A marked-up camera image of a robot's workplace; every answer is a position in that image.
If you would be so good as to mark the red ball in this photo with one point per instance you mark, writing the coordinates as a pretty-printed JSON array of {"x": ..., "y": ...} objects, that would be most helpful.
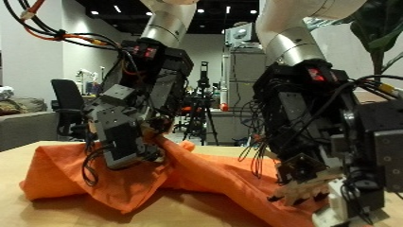
[{"x": 223, "y": 107}]

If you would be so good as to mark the grey sofa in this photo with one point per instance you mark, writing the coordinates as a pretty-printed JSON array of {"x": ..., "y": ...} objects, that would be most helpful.
[{"x": 25, "y": 129}]

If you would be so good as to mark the orange button shirt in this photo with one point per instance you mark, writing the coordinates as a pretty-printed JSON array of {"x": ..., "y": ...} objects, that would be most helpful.
[{"x": 201, "y": 176}]

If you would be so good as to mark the low grey counter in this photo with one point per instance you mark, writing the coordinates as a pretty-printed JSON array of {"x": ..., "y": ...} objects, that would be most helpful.
[{"x": 229, "y": 126}]

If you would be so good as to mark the white crumpled cloth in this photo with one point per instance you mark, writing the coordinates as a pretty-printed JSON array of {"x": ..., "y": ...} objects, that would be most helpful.
[{"x": 5, "y": 93}]

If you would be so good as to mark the grey filing cabinet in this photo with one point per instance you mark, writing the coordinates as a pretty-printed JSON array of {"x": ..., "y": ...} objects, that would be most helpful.
[{"x": 243, "y": 78}]

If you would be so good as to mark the black camera tripod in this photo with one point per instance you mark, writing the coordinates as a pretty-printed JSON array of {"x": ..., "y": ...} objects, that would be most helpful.
[{"x": 203, "y": 94}]

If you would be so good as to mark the black office chair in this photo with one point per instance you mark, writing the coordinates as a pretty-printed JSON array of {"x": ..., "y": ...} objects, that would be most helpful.
[{"x": 66, "y": 97}]

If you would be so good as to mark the green leafy plant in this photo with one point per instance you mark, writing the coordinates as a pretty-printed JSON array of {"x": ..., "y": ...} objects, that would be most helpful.
[{"x": 378, "y": 28}]

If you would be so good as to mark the grey box monitor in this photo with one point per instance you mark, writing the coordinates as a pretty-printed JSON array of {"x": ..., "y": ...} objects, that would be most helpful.
[{"x": 241, "y": 34}]

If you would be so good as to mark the round ceiling light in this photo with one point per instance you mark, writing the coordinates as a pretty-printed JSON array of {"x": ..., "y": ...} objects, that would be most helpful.
[
  {"x": 253, "y": 11},
  {"x": 201, "y": 10},
  {"x": 149, "y": 13},
  {"x": 94, "y": 13}
]

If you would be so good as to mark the brown cushion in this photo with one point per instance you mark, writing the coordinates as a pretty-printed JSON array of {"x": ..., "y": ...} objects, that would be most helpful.
[{"x": 20, "y": 105}]

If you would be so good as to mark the strip ceiling light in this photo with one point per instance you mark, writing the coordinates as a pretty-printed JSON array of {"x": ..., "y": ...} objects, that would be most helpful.
[
  {"x": 117, "y": 8},
  {"x": 227, "y": 9}
]

